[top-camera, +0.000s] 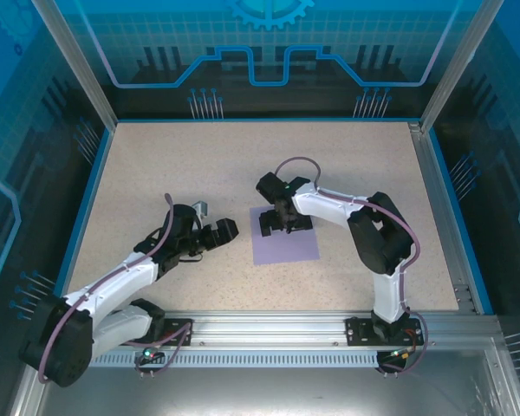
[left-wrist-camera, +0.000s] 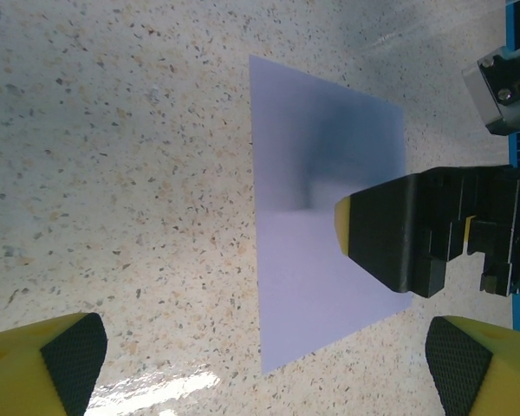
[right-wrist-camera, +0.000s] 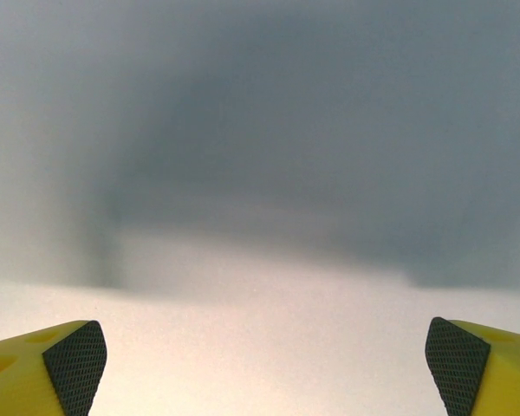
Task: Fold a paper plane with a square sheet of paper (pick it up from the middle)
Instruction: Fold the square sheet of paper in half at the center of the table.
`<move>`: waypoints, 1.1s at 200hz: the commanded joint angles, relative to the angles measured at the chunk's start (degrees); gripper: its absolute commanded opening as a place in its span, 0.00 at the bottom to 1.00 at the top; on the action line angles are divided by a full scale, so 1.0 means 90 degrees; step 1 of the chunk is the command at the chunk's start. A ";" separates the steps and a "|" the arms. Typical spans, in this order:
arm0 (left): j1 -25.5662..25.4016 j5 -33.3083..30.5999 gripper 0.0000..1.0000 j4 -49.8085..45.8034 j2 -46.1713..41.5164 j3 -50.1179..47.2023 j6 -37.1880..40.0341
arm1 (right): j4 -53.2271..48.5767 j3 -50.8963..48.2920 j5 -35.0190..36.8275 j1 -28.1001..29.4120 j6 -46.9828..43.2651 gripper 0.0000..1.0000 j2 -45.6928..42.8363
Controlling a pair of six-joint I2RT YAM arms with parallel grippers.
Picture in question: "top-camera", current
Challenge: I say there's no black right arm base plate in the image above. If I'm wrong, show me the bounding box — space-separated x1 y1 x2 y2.
345 315 421 348

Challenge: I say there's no blue printed side panel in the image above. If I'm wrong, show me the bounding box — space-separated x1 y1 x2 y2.
424 0 520 391
0 0 114 416

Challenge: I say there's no grey metal shelf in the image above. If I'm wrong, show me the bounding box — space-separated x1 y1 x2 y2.
6 335 520 416

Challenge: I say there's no long aluminium base rail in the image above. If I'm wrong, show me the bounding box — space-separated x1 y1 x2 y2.
86 309 504 350

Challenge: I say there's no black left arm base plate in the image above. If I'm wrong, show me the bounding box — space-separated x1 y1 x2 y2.
162 318 195 347

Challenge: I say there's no cable connector with LED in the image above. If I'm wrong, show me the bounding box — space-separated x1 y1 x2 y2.
384 345 419 361
139 342 165 365

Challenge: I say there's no wide blue printed enclosure panel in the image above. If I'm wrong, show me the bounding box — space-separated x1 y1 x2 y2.
62 0 476 122

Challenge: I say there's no aluminium side rail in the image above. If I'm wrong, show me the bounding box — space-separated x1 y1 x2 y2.
408 122 480 314

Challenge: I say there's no purple paper sheet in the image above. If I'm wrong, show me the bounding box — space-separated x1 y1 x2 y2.
249 206 321 266

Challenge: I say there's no aluminium frame post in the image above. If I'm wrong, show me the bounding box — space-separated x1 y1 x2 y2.
29 0 119 131
418 0 508 133

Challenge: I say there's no slotted grey cable duct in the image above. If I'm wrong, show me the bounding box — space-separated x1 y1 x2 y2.
88 349 389 369

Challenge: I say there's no blue table border strip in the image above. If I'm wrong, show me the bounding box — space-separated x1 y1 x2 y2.
51 127 116 304
427 128 496 315

